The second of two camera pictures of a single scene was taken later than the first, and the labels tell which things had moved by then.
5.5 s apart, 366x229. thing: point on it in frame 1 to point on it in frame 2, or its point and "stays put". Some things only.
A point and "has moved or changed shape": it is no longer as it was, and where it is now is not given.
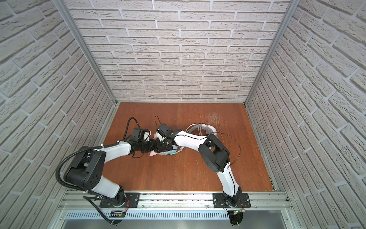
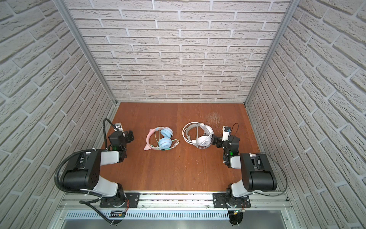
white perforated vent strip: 152,215 stays put
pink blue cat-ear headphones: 175,149 has moved or changed shape
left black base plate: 133,198 stays put
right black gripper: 160,147 to 215,140
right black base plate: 222,200 stays put
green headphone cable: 168,155 has moved or changed shape
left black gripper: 153,143 to 129,136
